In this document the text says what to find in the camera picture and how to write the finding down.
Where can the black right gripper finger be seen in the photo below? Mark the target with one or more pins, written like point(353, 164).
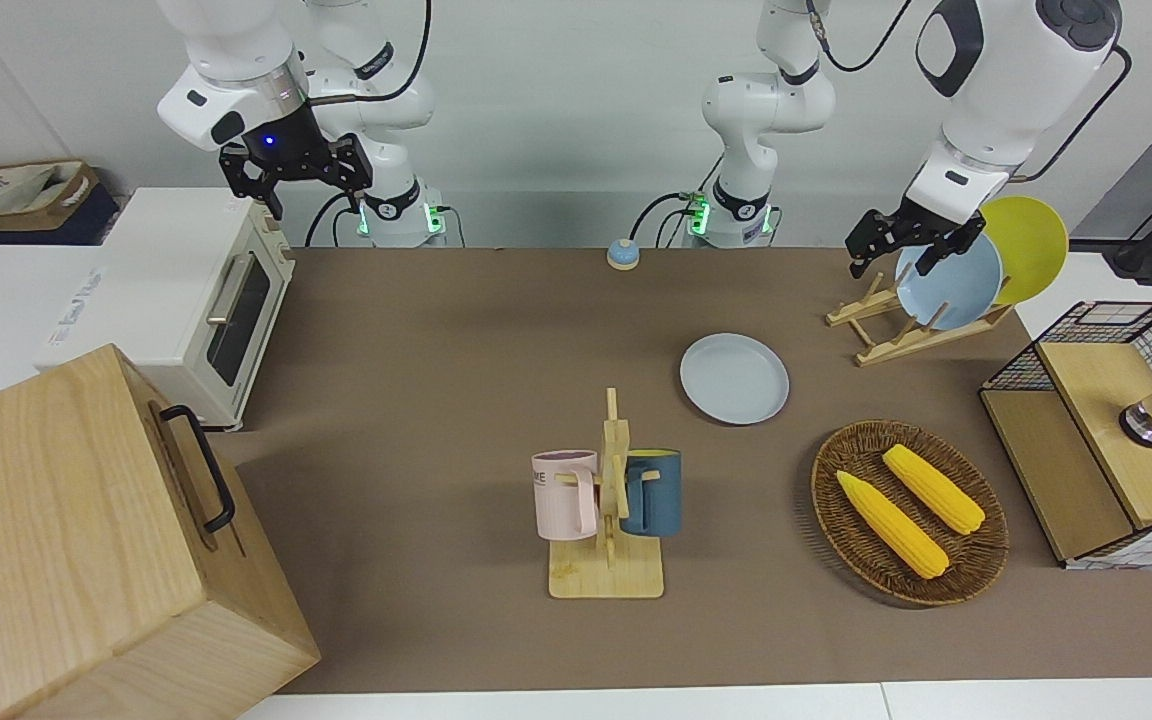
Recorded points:
point(356, 168)
point(273, 203)

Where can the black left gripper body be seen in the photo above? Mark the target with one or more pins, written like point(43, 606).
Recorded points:
point(921, 232)

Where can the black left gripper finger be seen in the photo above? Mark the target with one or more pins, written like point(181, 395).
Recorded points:
point(932, 257)
point(860, 262)

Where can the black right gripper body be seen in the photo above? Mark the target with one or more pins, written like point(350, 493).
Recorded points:
point(281, 160)

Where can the gray plate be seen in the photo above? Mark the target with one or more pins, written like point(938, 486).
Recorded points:
point(734, 380)

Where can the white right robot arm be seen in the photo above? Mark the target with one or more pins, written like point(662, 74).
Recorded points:
point(236, 50)

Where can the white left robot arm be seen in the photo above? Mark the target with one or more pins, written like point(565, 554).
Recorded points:
point(1016, 70)

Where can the light blue plate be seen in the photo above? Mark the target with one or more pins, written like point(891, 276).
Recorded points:
point(958, 292)

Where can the wooden plate rack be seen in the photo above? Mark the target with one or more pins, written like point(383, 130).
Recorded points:
point(896, 350)

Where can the yellow plate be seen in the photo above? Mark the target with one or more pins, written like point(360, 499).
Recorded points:
point(1033, 245)

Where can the white toaster oven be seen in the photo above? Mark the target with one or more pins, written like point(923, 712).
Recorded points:
point(166, 290)

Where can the yellow corn cob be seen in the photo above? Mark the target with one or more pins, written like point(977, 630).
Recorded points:
point(936, 492)
point(891, 525)

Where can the blue call bell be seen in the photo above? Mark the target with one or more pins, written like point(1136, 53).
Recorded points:
point(623, 255)

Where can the cardboard box with bag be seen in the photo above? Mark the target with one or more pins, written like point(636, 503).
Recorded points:
point(6, 195)

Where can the dark teal mug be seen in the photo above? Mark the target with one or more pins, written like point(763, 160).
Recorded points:
point(658, 495)

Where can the brown wicker basket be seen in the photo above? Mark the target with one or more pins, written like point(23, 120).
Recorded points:
point(978, 562)

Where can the pink mug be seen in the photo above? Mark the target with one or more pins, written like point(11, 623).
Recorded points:
point(558, 500)

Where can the wooden drawer cabinet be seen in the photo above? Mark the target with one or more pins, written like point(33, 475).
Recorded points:
point(66, 540)

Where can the wooden mug tree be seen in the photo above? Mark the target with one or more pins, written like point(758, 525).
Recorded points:
point(606, 577)

